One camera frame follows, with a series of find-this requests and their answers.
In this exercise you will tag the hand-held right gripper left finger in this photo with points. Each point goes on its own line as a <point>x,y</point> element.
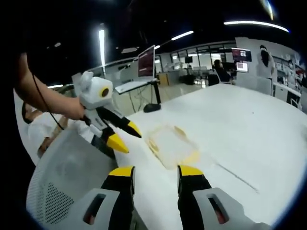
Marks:
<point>112,206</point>

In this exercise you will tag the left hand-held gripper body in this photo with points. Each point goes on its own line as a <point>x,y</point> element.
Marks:
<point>93,93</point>

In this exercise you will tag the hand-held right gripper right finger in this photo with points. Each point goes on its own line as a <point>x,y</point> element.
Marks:
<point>192,191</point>

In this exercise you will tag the white standing desk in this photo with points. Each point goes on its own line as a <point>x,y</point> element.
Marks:
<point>134,85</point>

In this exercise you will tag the long ceiling light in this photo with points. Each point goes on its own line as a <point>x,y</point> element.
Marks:
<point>256,24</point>
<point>182,35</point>
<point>101,48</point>

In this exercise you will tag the white mesh office chair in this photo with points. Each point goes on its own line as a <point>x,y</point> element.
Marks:
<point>64,172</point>

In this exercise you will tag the brown cardboard box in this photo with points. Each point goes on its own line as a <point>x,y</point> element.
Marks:
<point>163,79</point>

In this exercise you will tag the large tilted computer monitor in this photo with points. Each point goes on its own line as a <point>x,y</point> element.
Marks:
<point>146,62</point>

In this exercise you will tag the white chair back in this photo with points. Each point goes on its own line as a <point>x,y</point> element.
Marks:
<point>263,86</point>

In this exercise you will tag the small desk monitor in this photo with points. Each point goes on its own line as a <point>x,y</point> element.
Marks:
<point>241,66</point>

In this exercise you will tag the wide wall monitor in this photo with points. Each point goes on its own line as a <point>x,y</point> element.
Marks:
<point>241,54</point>

